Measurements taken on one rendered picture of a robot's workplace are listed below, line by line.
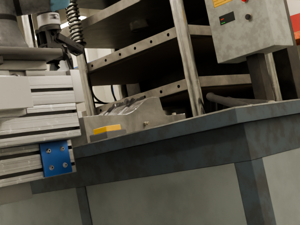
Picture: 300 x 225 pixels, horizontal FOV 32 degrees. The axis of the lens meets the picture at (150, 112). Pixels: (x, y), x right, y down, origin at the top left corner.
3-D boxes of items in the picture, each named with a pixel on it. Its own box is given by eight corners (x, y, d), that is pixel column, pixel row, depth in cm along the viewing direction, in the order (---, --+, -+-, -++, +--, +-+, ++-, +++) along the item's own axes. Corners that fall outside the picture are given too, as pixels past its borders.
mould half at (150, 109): (88, 144, 167) (80, 102, 168) (42, 155, 185) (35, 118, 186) (188, 128, 203) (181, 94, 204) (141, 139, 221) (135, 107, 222)
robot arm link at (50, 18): (50, 20, 181) (64, 12, 175) (53, 32, 181) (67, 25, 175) (32, 18, 176) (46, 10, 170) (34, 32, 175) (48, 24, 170)
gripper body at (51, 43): (37, 66, 173) (31, 31, 174) (58, 66, 180) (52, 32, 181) (50, 60, 168) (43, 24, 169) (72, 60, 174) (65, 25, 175)
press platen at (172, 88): (194, 87, 239) (192, 76, 239) (55, 128, 314) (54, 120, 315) (277, 81, 292) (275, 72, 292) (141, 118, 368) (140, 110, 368)
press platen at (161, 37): (183, 34, 240) (181, 23, 241) (47, 88, 316) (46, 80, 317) (268, 38, 294) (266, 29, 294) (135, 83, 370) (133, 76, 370)
